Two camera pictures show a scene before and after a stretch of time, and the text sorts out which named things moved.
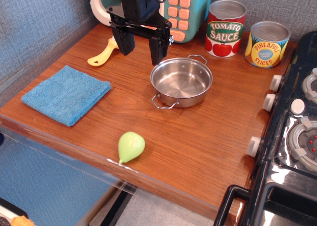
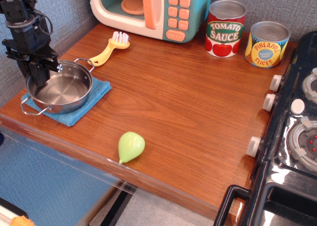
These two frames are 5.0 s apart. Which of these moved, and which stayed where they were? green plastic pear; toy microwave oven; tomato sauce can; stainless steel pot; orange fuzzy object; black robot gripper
Moved: stainless steel pot; black robot gripper
Stayed: green plastic pear; tomato sauce can; toy microwave oven; orange fuzzy object
